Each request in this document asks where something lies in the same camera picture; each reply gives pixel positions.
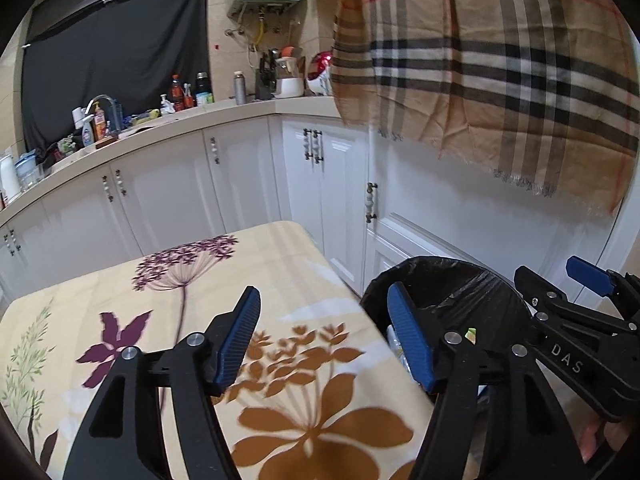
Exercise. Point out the orange dish soap bottle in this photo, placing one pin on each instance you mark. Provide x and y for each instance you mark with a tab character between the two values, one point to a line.
99	125

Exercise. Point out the white plastic bottle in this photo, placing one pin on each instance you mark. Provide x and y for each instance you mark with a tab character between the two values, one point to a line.
82	127

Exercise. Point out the floral beige tablecloth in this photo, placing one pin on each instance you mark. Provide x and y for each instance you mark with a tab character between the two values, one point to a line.
280	270

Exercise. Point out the white spray bottle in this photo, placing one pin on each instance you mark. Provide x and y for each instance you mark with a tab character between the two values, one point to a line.
165	105

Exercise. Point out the dark red sauce bottle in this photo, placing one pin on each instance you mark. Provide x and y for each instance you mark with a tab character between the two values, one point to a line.
176	92

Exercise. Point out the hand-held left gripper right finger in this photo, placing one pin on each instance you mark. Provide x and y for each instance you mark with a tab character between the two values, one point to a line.
412	340

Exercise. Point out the white kettle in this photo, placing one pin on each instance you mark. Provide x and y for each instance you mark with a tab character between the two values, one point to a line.
7	177

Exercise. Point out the metal thermos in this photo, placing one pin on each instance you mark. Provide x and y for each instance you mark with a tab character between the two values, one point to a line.
240	87

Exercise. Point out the chrome faucet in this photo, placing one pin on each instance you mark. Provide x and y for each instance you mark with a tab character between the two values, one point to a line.
102	102

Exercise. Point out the red rice cooker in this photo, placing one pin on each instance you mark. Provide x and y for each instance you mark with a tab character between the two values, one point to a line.
319	75

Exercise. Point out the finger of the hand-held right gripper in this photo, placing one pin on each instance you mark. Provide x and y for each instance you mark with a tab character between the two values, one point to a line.
590	270
540	290

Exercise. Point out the knife block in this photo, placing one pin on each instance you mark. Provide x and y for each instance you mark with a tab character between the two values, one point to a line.
265	80

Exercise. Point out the black bottle green label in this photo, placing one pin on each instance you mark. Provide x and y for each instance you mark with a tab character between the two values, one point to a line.
202	90

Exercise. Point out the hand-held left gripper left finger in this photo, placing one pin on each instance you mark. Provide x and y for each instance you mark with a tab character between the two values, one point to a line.
240	340

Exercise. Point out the black bagged trash bin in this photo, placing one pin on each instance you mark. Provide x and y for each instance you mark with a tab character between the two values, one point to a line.
450	280

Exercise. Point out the plaid beige cloth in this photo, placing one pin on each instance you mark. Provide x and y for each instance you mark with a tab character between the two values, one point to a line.
490	75

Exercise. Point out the black curtain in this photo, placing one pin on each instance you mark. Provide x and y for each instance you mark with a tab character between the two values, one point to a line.
115	55

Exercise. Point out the white base cabinets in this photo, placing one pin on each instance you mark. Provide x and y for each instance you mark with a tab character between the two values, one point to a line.
165	195

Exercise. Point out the white blender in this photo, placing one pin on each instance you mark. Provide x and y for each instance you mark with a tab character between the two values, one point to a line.
289	82

